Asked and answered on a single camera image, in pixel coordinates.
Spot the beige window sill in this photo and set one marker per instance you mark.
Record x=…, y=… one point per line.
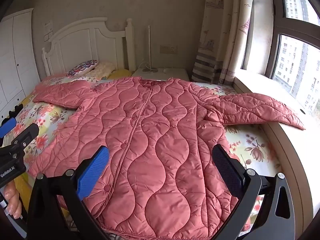
x=297, y=150

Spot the white wardrobe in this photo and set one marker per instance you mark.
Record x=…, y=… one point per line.
x=19, y=74

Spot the colourful patterned pillow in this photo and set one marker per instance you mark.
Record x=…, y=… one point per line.
x=83, y=68

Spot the dark framed window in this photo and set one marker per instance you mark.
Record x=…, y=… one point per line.
x=294, y=58

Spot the white nightstand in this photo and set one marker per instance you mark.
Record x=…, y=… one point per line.
x=177, y=73

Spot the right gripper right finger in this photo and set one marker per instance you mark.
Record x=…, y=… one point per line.
x=276, y=218

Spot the patterned curtain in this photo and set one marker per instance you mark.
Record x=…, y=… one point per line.
x=223, y=40

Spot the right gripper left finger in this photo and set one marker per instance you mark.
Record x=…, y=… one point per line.
x=56, y=208

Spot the cream textured pillow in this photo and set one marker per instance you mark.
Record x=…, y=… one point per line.
x=101, y=71

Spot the beige wall socket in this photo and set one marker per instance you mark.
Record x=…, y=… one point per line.
x=168, y=49

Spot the floral bed sheet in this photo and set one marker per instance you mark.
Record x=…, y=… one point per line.
x=250, y=144

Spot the white wall switch panel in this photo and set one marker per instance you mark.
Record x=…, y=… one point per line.
x=48, y=30

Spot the person's left hand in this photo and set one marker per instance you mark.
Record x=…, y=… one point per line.
x=12, y=196

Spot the yellow pillow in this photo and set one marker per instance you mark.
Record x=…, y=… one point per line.
x=118, y=74

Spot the white wooden headboard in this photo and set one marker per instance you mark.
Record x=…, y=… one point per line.
x=90, y=39

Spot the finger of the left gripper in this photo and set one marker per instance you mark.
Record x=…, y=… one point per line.
x=16, y=111
x=7, y=127

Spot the pink quilted coat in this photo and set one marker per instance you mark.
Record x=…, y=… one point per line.
x=155, y=139

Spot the slim desk lamp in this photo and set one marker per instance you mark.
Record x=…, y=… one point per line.
x=148, y=66

